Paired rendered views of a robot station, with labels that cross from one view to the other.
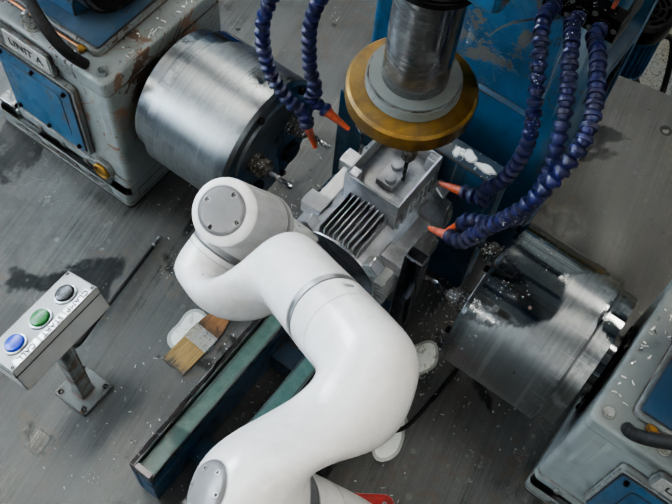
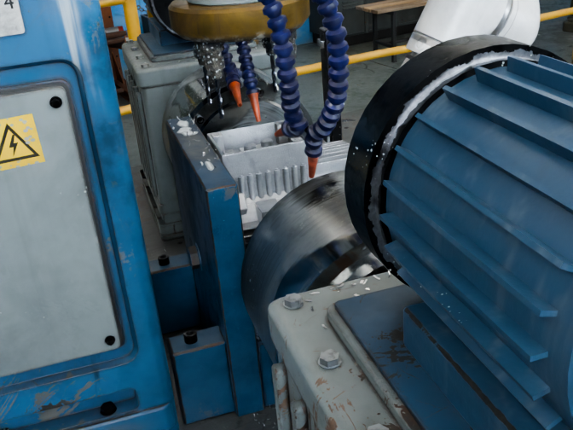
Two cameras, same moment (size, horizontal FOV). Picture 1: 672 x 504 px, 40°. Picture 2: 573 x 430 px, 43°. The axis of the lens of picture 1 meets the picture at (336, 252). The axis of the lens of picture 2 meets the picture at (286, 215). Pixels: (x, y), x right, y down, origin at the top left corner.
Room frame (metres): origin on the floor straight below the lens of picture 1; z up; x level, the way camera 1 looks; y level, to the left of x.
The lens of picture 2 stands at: (1.45, 0.62, 1.48)
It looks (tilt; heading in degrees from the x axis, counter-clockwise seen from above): 26 degrees down; 225
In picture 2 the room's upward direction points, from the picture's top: 5 degrees counter-clockwise
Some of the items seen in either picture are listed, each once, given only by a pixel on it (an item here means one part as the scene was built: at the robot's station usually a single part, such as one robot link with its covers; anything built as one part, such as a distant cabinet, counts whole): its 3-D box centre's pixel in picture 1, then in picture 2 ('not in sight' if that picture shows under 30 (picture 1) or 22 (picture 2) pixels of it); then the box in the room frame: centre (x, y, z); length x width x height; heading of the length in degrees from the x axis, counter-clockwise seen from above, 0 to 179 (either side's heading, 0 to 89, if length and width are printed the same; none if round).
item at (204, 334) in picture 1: (213, 325); not in sight; (0.64, 0.20, 0.80); 0.21 x 0.05 x 0.01; 147
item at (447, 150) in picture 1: (421, 175); (188, 263); (0.90, -0.13, 0.97); 0.30 x 0.11 x 0.34; 60
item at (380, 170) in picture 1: (391, 177); (258, 160); (0.80, -0.07, 1.11); 0.12 x 0.11 x 0.07; 149
